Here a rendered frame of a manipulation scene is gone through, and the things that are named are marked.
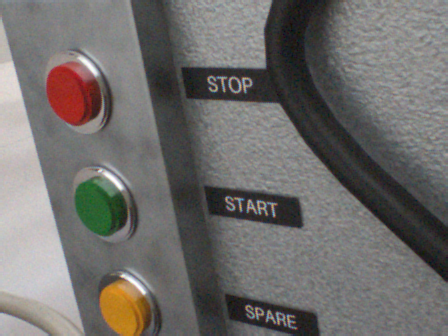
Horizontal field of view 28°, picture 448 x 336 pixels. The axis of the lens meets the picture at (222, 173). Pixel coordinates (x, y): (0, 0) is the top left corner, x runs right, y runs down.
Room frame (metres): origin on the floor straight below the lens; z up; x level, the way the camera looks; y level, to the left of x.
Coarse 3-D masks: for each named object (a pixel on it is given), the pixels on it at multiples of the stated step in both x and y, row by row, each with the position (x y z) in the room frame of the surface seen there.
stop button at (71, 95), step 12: (60, 72) 0.35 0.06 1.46; (72, 72) 0.35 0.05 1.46; (48, 84) 0.36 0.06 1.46; (60, 84) 0.35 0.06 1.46; (72, 84) 0.35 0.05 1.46; (84, 84) 0.35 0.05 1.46; (48, 96) 0.36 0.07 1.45; (60, 96) 0.35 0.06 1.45; (72, 96) 0.35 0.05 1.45; (84, 96) 0.34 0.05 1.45; (60, 108) 0.35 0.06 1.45; (72, 108) 0.35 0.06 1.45; (84, 108) 0.34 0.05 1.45; (96, 108) 0.35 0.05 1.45; (72, 120) 0.35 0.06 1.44; (84, 120) 0.35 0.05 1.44
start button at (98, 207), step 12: (96, 180) 0.35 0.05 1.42; (84, 192) 0.35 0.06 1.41; (96, 192) 0.35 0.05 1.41; (108, 192) 0.35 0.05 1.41; (84, 204) 0.35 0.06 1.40; (96, 204) 0.35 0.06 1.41; (108, 204) 0.35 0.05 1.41; (120, 204) 0.35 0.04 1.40; (84, 216) 0.36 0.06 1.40; (96, 216) 0.35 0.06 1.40; (108, 216) 0.35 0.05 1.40; (120, 216) 0.35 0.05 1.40; (96, 228) 0.35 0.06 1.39; (108, 228) 0.35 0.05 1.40; (120, 228) 0.35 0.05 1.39
